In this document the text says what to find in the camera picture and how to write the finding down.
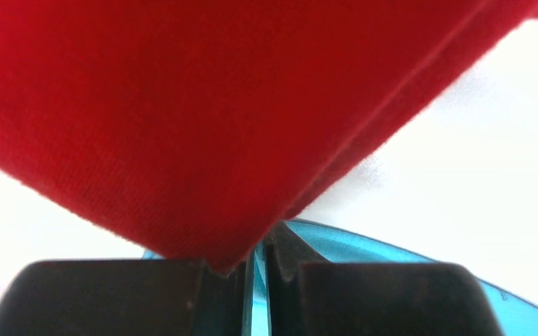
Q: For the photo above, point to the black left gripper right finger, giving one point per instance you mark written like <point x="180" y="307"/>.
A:
<point x="309" y="295"/>

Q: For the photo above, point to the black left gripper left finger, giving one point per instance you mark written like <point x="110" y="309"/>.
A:
<point x="127" y="297"/>

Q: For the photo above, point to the folded red t-shirt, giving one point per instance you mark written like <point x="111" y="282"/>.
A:
<point x="191" y="127"/>

